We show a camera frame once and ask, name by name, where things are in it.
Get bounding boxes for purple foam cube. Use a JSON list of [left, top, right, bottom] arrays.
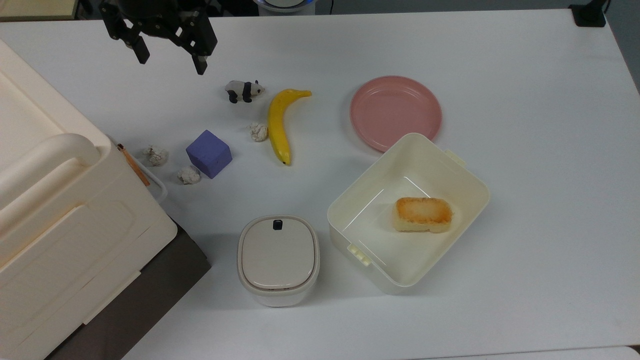
[[186, 129, 233, 180]]

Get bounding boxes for small panda figurine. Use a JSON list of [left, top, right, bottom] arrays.
[[224, 80, 265, 104]]

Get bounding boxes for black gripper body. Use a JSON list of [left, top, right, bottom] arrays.
[[99, 0, 219, 57]]

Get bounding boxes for toasted bread piece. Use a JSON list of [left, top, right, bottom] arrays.
[[392, 196, 453, 234]]

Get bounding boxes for small beige lidded bin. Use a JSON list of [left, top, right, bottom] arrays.
[[237, 215, 321, 307]]

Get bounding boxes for crumpled white paper ball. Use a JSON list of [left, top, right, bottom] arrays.
[[142, 145, 169, 167], [248, 121, 270, 143], [176, 165, 202, 185]]

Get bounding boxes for large cream storage box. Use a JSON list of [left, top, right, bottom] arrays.
[[0, 40, 178, 360]]

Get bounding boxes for yellow toy banana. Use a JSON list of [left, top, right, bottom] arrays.
[[267, 88, 313, 166]]

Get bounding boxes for cream open plastic container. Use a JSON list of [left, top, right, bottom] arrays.
[[327, 132, 491, 295]]

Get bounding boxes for pink plate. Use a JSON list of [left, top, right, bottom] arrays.
[[349, 75, 443, 153]]

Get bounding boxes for orange strip latch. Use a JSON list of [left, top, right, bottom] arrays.
[[117, 144, 151, 187]]

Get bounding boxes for black table clamp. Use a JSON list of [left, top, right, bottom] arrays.
[[569, 0, 610, 28]]

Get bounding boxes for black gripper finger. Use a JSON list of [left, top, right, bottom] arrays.
[[131, 35, 151, 65], [191, 50, 209, 76]]

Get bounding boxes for translucent white drawer handle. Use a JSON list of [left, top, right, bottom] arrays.
[[134, 159, 169, 202]]

